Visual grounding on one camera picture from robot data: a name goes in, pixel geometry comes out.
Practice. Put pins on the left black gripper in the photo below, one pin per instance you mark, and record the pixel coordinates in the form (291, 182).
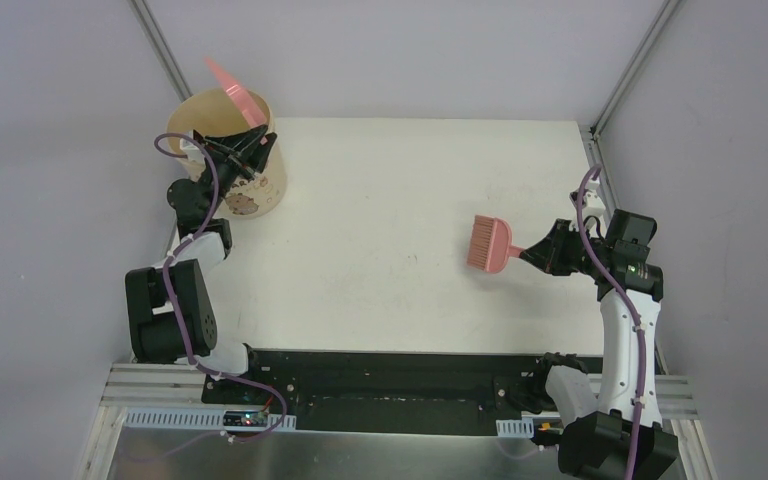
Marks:
(226, 157)

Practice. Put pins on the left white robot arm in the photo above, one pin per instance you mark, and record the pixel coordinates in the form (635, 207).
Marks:
(170, 315)

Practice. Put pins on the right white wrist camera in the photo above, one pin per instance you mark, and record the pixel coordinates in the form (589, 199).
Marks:
(593, 208)

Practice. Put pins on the pink hand brush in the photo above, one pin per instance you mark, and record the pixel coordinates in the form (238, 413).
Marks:
(490, 245)

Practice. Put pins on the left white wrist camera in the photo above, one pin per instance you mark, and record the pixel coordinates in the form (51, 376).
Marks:
(192, 151)

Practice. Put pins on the right aluminium frame post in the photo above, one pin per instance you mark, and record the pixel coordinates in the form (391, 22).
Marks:
(634, 68)

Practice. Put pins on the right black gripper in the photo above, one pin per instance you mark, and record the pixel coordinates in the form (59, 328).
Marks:
(547, 254)

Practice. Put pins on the left aluminium frame post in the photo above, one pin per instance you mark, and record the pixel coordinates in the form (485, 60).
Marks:
(157, 41)

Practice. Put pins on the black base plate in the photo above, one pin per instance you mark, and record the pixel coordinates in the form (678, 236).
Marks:
(401, 393)

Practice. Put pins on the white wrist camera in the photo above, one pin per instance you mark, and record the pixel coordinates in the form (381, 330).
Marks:
(593, 208)
(192, 151)

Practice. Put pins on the beige paper bucket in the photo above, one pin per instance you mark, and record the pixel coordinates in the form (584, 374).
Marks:
(211, 112)

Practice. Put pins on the aluminium frame post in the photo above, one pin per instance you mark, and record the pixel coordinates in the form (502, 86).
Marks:
(634, 68)
(157, 41)

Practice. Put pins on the pink plastic dustpan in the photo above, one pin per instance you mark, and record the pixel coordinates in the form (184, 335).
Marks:
(246, 102)

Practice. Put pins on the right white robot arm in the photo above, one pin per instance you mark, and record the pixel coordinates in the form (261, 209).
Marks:
(616, 433)

